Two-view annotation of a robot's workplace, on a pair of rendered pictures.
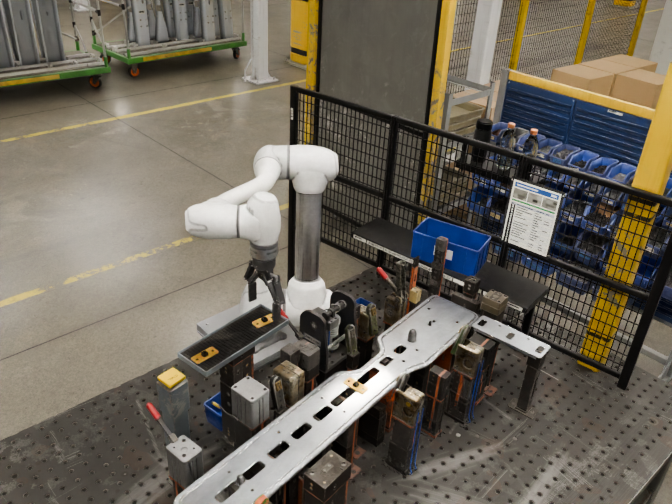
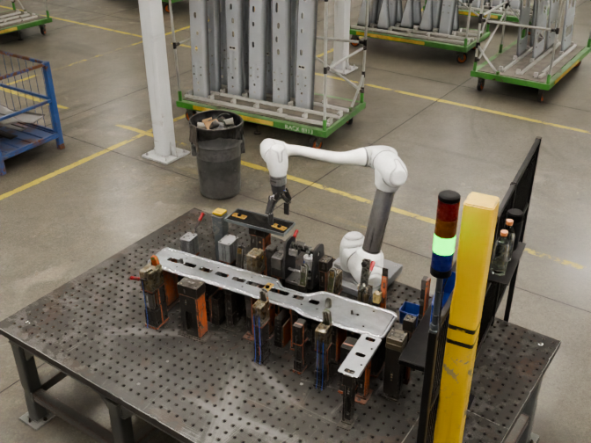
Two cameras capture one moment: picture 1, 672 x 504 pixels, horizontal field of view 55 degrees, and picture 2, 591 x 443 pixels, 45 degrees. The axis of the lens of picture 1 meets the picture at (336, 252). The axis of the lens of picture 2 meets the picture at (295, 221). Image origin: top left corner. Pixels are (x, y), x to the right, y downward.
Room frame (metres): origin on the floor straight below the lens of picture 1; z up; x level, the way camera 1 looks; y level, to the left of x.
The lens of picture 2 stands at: (1.25, -3.05, 3.10)
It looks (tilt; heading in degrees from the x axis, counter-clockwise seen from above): 30 degrees down; 80
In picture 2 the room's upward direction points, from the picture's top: straight up
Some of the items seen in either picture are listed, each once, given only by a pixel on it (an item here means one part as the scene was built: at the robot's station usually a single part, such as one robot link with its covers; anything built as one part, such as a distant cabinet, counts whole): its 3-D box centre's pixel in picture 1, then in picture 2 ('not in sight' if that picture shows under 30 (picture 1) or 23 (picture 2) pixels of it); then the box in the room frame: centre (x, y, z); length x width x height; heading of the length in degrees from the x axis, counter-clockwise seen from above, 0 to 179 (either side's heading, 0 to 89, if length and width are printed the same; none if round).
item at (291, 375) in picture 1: (288, 412); (256, 282); (1.62, 0.13, 0.89); 0.13 x 0.11 x 0.38; 52
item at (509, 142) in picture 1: (507, 146); (507, 241); (2.59, -0.69, 1.53); 0.06 x 0.06 x 0.20
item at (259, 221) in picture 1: (259, 217); (277, 158); (1.77, 0.24, 1.56); 0.13 x 0.11 x 0.16; 96
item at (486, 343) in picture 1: (475, 369); (349, 366); (1.96, -0.57, 0.84); 0.11 x 0.10 x 0.28; 52
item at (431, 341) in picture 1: (353, 390); (263, 288); (1.63, -0.09, 1.00); 1.38 x 0.22 x 0.02; 142
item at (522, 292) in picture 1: (444, 260); (451, 312); (2.49, -0.49, 1.01); 0.90 x 0.22 x 0.03; 52
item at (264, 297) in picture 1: (261, 304); (353, 250); (2.21, 0.30, 0.91); 0.18 x 0.16 x 0.22; 96
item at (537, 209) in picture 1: (531, 217); not in sight; (2.40, -0.80, 1.30); 0.23 x 0.02 x 0.31; 52
